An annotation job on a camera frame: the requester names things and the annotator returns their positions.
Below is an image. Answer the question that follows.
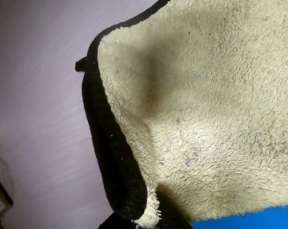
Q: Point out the yellow towel with black border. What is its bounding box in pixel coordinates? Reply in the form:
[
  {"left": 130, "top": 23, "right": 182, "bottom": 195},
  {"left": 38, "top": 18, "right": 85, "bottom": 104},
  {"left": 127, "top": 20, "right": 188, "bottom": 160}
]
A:
[{"left": 75, "top": 0, "right": 288, "bottom": 229}]

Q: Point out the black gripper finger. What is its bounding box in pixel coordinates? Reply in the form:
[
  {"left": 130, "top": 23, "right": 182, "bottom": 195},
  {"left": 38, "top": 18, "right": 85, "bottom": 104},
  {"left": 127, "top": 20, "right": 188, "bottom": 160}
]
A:
[
  {"left": 97, "top": 211, "right": 119, "bottom": 229},
  {"left": 155, "top": 185, "right": 192, "bottom": 229}
]

